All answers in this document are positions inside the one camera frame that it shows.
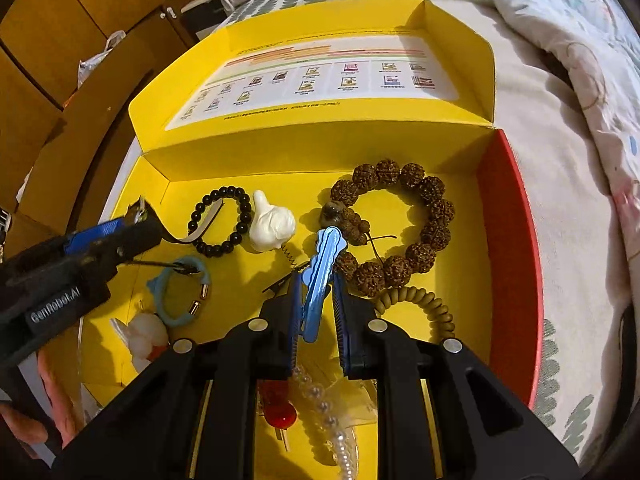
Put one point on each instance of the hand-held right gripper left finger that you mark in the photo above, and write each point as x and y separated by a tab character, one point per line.
295	320

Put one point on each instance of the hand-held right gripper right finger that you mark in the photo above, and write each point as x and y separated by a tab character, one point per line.
345	325

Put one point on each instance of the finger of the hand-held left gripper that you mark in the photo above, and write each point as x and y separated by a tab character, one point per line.
140	242
100	234

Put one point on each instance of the blue hair clip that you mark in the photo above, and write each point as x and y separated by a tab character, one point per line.
320	280

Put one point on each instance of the red bead hair stick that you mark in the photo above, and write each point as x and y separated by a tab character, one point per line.
282	415

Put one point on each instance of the pearl hair claw clip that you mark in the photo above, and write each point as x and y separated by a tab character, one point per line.
330	420

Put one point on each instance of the yellow cardboard box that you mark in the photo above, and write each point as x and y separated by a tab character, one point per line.
450	200

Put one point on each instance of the person's left hand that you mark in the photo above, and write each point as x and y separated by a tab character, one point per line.
55	400

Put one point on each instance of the white plastic bag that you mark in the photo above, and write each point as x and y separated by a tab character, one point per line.
100	60

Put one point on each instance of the wooden wardrobe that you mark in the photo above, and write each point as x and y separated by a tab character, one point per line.
40	35

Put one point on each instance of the light blue printed quilt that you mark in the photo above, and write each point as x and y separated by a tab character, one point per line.
575	35

